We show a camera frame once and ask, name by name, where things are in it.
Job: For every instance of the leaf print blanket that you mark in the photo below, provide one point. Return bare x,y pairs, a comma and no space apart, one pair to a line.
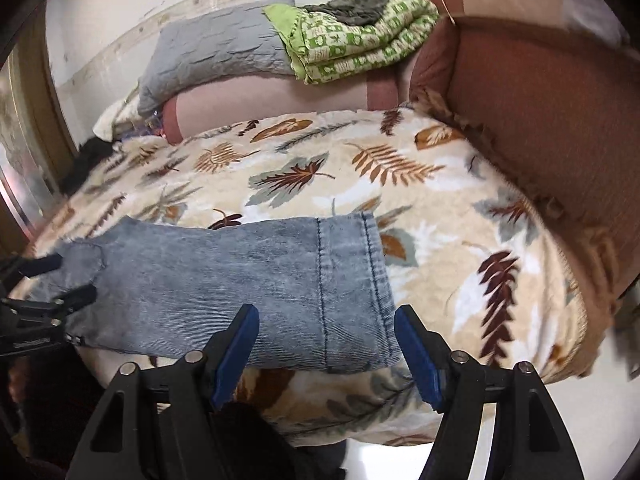
350,185

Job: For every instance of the purple patterned cloth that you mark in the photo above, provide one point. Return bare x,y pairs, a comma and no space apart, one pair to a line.
147,127

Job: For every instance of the grey washed denim pants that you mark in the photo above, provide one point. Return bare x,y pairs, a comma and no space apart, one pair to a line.
225,285

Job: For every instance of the reddish pink sofa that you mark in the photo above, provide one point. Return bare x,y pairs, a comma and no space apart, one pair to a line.
525,110

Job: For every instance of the cream printed cloth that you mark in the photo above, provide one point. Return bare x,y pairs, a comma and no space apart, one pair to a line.
120,115

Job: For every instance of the green patterned quilt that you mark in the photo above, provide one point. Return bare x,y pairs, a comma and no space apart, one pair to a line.
360,47

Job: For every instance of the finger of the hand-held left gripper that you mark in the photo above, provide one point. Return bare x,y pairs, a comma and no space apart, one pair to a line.
42,264
75,297

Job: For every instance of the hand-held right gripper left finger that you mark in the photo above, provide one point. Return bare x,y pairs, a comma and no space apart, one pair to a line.
235,355

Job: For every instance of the black garment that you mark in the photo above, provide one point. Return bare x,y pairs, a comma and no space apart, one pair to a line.
92,160

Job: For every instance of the dark olive cloth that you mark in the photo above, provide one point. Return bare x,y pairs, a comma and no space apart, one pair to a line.
350,10

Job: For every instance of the grey quilted pillow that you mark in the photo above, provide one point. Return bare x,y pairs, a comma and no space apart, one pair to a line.
210,55

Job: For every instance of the wooden door with stained glass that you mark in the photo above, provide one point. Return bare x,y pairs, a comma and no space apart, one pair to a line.
45,110

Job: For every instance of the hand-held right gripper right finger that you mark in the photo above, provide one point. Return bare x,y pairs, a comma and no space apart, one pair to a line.
420,355

